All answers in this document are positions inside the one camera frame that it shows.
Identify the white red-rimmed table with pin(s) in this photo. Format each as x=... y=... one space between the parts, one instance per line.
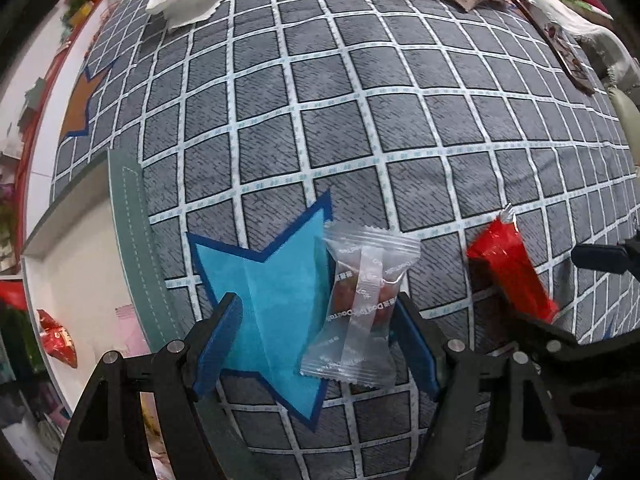
x=75 y=280

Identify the beige leather sofa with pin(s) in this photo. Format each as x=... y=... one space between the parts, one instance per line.
x=631 y=115

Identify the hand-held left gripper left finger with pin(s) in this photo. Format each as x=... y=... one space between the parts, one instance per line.
x=220 y=345

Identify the red patterned snack packet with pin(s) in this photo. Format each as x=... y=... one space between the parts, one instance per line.
x=57 y=342

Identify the pale pink snack packet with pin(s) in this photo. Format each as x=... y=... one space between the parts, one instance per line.
x=131 y=330

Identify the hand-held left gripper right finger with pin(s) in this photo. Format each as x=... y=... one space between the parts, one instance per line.
x=415 y=355

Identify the clear red candy packet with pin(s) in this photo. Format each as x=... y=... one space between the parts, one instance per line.
x=360 y=310

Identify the grey checked blanket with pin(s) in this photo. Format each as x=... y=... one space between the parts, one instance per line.
x=350 y=135

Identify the long red snack packet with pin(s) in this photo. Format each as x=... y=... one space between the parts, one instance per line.
x=510 y=270

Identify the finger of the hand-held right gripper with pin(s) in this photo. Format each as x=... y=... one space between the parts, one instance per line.
x=542 y=331
x=605 y=258

